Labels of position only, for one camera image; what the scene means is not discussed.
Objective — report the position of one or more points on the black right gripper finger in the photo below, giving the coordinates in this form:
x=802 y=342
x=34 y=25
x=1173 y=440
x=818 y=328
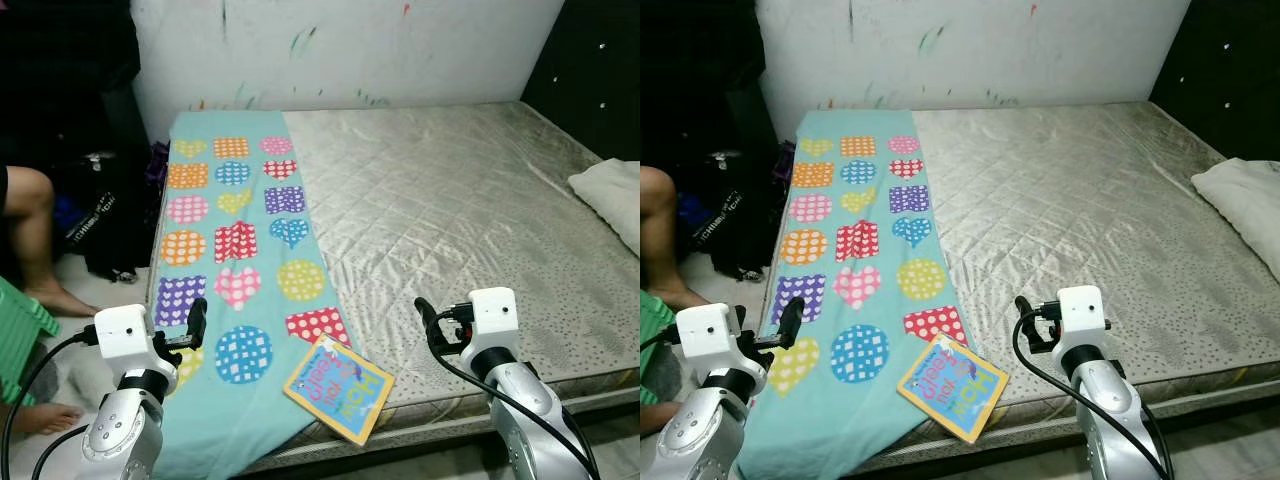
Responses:
x=1025 y=318
x=427 y=320

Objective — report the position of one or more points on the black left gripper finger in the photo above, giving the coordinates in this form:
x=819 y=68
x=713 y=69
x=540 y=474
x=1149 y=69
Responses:
x=197 y=320
x=791 y=320

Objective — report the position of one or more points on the teal mat with coloured shapes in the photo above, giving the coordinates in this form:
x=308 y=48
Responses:
x=215 y=420
x=830 y=430

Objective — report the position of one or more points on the white printed pillow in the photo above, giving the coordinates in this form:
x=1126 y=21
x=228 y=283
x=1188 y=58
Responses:
x=612 y=200
x=1245 y=210

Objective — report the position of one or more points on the white quilted mattress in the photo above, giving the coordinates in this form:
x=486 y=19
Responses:
x=450 y=220
x=1080 y=220

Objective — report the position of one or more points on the black and blue bag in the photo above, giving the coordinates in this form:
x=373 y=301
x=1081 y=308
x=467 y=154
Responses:
x=110 y=220
x=735 y=220

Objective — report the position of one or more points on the green plastic stool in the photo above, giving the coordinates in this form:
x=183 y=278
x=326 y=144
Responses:
x=20 y=340
x=655 y=345

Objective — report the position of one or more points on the person's bare leg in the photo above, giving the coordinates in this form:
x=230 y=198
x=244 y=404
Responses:
x=662 y=240
x=658 y=417
x=35 y=240
x=45 y=417

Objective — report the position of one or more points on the dark cabinet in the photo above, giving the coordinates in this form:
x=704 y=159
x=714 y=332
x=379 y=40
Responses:
x=60 y=70
x=700 y=70

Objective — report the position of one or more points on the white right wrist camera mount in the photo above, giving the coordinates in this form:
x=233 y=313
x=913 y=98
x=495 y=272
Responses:
x=1080 y=312
x=492 y=315

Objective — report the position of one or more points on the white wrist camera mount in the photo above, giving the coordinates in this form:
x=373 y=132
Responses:
x=125 y=330
x=710 y=330
x=1080 y=312
x=492 y=315

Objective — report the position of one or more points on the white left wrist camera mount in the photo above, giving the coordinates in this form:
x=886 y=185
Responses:
x=710 y=330
x=125 y=330

